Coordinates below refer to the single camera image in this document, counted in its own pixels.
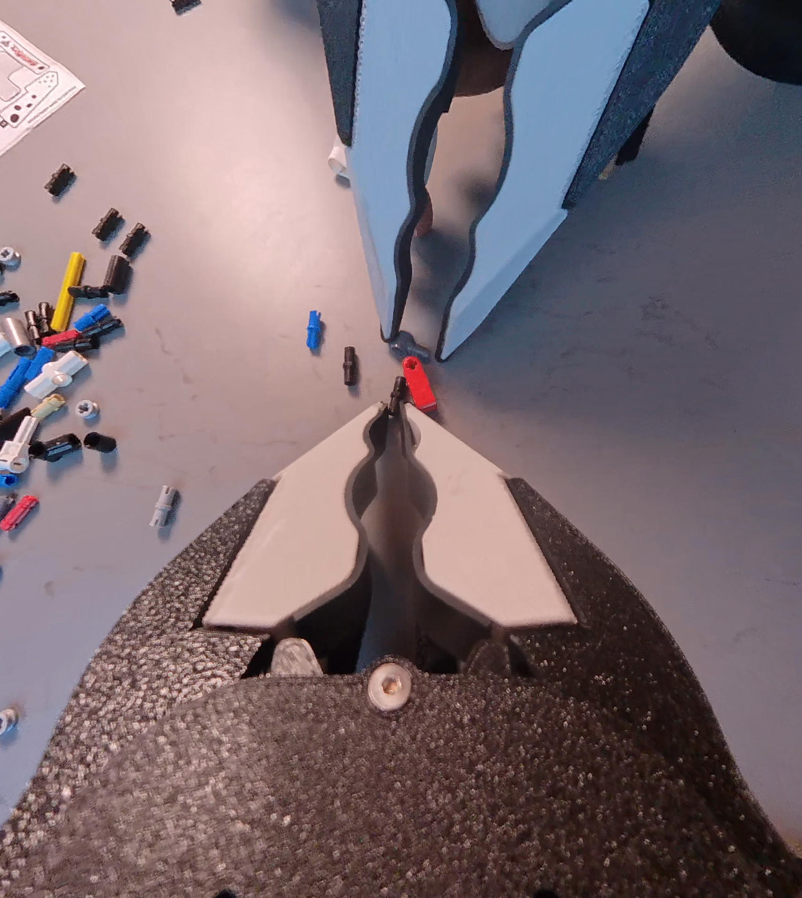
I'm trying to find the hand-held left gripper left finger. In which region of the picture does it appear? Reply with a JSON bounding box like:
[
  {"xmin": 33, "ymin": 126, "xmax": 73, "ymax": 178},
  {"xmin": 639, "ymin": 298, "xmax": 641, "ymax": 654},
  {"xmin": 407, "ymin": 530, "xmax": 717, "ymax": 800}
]
[{"xmin": 201, "ymin": 402, "xmax": 392, "ymax": 676}]

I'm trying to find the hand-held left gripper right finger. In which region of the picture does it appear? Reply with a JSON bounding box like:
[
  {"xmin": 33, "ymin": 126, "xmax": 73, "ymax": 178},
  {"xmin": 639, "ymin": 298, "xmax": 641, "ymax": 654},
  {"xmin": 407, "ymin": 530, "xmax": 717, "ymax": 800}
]
[{"xmin": 399, "ymin": 406, "xmax": 578, "ymax": 664}]

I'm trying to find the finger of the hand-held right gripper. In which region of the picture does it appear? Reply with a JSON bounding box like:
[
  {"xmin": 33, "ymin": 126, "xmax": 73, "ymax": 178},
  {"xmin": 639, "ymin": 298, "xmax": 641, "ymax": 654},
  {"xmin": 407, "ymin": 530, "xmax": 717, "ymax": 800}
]
[
  {"xmin": 348, "ymin": 0, "xmax": 461, "ymax": 341},
  {"xmin": 434, "ymin": 0, "xmax": 652, "ymax": 362}
]

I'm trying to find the red toy connector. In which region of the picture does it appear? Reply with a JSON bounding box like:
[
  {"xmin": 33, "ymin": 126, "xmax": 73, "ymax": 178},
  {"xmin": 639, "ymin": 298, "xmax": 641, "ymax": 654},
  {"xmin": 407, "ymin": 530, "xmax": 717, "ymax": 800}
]
[{"xmin": 401, "ymin": 355, "xmax": 439, "ymax": 413}]

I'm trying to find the pile of small toy pieces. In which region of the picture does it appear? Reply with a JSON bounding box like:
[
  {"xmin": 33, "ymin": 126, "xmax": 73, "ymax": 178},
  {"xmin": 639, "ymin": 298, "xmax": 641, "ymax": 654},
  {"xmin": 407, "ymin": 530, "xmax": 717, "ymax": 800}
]
[{"xmin": 0, "ymin": 207, "xmax": 152, "ymax": 741}]

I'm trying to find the person's right forearm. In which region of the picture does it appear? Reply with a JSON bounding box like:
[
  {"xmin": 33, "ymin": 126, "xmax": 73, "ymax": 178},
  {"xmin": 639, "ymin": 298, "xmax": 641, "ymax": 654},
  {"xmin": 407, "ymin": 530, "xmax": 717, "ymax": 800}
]
[{"xmin": 708, "ymin": 0, "xmax": 802, "ymax": 88}]

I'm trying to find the person's right hand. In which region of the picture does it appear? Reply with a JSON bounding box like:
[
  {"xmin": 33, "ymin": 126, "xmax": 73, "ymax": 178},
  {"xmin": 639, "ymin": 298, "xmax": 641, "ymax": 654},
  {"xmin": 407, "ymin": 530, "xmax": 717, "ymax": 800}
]
[{"xmin": 415, "ymin": 28, "xmax": 510, "ymax": 237}]

